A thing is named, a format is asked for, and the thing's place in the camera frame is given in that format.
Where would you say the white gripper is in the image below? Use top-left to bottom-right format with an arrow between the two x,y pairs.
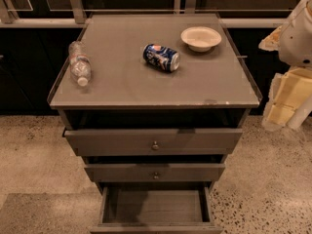
262,66 -> 312,131

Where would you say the blue pepsi can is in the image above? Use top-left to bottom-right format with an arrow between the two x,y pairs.
142,44 -> 180,72

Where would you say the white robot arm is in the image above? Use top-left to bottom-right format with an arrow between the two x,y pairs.
258,0 -> 312,131

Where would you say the grey drawer cabinet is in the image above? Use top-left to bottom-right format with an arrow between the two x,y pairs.
47,13 -> 263,234

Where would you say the top grey drawer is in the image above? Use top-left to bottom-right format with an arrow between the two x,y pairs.
64,128 -> 242,156

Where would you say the middle grey drawer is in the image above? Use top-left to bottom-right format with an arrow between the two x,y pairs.
85,163 -> 225,182

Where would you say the bottom grey open drawer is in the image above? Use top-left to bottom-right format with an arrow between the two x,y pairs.
90,184 -> 222,234

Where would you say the white paper bowl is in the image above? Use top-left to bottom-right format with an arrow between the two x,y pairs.
180,26 -> 222,53

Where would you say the clear plastic water bottle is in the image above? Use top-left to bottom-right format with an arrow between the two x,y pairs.
68,41 -> 92,87

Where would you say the white pipe post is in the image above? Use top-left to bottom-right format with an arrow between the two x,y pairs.
288,95 -> 312,130

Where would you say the metal window railing frame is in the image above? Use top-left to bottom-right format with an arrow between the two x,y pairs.
1,0 -> 300,24

